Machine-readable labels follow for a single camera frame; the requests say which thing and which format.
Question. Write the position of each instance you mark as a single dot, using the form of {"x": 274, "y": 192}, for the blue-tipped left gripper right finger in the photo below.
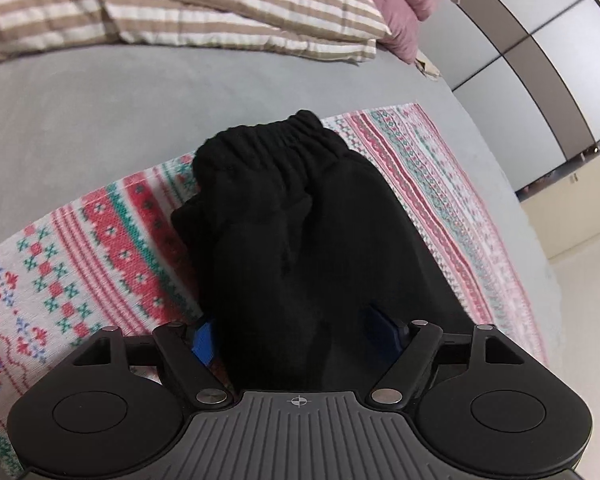
{"x": 413, "y": 348}

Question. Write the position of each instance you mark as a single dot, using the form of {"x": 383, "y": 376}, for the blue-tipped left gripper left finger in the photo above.
{"x": 183, "y": 372}

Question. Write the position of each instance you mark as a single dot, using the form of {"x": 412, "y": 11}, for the black sweatpants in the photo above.
{"x": 301, "y": 254}

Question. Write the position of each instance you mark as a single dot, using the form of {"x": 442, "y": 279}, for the red green patterned knit blanket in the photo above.
{"x": 111, "y": 257}

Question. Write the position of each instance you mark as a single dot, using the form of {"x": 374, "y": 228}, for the small beige cloth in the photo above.
{"x": 426, "y": 67}

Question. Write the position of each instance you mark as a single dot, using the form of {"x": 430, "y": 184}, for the mauve pillow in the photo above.
{"x": 402, "y": 38}

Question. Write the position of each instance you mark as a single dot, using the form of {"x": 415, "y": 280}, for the white grey wardrobe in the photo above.
{"x": 528, "y": 73}

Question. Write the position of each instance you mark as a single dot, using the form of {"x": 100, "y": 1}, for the beige striped pillow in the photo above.
{"x": 322, "y": 30}

